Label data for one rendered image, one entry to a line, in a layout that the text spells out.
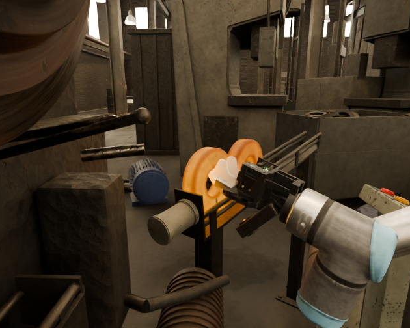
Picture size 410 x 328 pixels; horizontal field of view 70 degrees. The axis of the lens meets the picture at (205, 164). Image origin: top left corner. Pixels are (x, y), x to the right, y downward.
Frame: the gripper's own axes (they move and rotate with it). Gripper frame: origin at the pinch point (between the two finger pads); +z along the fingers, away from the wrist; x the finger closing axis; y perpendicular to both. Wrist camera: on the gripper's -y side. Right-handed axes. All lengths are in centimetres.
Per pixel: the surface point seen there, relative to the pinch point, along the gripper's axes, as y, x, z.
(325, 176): -48, -168, 3
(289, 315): -71, -52, -23
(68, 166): 3.2, 27.4, 10.5
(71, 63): 22.3, 34.4, -1.5
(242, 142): 5.3, -13.1, 0.8
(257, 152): 2.1, -19.2, -1.4
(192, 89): -22, -171, 145
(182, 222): -5.4, 12.9, -4.5
